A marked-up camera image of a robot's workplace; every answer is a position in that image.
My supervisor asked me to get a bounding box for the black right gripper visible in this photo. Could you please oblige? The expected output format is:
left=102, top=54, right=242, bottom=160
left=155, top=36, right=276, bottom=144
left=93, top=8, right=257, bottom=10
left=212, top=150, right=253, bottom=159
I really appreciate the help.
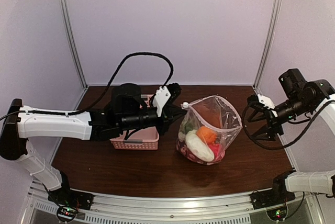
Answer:
left=248, top=94, right=311, bottom=141

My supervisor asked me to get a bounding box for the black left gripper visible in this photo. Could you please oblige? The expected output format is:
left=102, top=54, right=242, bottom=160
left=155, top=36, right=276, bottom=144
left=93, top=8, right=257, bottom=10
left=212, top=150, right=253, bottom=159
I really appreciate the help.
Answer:
left=119, top=104, right=187, bottom=135

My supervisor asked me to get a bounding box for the clear zip top bag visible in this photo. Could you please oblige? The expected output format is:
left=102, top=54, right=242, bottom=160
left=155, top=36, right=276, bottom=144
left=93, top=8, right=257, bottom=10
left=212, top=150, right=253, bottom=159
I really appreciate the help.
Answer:
left=176, top=95, right=242, bottom=165

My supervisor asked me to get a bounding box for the orange toy fruit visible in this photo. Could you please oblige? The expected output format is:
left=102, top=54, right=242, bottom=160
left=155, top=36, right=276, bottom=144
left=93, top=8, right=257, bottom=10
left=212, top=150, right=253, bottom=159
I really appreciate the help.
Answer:
left=196, top=126, right=217, bottom=144

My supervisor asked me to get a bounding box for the red toy fruit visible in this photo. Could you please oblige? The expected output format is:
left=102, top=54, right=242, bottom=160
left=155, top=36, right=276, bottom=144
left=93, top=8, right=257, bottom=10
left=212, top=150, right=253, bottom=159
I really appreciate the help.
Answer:
left=208, top=144, right=225, bottom=162

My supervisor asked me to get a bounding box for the white toy bun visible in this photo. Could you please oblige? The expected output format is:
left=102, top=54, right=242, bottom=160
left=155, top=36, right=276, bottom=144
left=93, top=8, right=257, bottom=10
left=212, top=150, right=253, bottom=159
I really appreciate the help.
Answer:
left=185, top=130, right=215, bottom=162

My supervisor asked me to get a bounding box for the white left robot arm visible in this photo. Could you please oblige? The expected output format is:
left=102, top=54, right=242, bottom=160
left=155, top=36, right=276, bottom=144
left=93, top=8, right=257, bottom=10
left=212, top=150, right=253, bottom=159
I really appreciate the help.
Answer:
left=1, top=83, right=186, bottom=205

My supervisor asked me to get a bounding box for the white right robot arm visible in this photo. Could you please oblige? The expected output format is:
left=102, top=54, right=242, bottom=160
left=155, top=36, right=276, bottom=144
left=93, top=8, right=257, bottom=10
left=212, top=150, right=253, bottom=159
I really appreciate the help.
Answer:
left=241, top=69, right=334, bottom=204

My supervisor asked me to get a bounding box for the pink plastic basket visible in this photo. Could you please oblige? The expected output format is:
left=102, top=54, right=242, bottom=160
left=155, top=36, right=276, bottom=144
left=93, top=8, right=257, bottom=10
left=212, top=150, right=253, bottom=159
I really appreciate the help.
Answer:
left=108, top=94, right=159, bottom=150

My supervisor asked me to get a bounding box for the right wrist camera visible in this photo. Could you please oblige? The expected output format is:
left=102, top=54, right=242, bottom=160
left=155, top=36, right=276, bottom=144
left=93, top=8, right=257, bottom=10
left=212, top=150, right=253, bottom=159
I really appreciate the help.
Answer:
left=256, top=94, right=278, bottom=117

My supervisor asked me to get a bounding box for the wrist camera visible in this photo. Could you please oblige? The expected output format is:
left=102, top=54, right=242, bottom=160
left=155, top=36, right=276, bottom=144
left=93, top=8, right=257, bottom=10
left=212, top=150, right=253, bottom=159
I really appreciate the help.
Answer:
left=149, top=83, right=182, bottom=117
left=256, top=94, right=278, bottom=117

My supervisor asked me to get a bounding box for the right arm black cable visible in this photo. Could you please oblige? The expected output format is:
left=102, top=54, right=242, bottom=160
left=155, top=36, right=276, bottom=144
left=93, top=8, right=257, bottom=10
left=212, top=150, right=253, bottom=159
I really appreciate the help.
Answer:
left=241, top=98, right=330, bottom=150

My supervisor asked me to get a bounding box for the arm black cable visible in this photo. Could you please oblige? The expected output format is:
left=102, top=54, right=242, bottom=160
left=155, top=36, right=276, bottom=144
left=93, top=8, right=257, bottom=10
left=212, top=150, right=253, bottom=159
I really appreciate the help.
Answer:
left=65, top=52, right=174, bottom=116
left=241, top=98, right=330, bottom=150

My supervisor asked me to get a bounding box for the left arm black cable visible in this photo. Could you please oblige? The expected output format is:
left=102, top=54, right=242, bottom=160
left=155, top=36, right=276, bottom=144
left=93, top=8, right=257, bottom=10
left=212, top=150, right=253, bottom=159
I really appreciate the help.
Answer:
left=65, top=52, right=174, bottom=116

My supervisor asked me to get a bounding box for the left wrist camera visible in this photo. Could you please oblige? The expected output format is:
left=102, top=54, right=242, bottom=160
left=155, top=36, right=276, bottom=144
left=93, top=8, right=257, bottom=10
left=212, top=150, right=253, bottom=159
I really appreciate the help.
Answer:
left=149, top=83, right=182, bottom=117

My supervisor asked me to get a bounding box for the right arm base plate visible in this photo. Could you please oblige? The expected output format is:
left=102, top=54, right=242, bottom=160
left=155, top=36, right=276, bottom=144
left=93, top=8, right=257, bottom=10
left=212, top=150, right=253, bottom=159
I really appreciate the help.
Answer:
left=250, top=190, right=296, bottom=209

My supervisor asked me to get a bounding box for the left aluminium frame post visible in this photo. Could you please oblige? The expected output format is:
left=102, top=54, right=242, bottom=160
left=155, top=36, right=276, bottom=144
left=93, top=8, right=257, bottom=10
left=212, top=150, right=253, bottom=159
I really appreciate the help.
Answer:
left=59, top=0, right=88, bottom=89

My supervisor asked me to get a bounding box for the aluminium frame post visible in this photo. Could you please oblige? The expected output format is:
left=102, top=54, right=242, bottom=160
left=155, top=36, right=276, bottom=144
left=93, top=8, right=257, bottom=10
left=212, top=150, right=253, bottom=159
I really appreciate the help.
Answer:
left=253, top=0, right=283, bottom=92
left=59, top=0, right=88, bottom=89

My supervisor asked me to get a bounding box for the front aluminium rail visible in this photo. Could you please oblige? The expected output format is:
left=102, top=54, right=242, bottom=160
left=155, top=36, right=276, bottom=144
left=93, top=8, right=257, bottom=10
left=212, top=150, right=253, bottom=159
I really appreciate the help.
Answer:
left=26, top=179, right=325, bottom=224

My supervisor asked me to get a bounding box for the right aluminium frame post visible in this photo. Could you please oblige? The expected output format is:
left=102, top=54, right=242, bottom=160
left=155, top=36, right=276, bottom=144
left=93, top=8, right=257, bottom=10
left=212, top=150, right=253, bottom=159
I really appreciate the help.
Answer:
left=253, top=0, right=283, bottom=92

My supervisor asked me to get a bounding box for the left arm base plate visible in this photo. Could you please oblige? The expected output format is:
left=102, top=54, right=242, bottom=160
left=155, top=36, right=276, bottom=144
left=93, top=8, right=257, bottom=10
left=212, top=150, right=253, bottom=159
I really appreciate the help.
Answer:
left=46, top=187, right=94, bottom=210

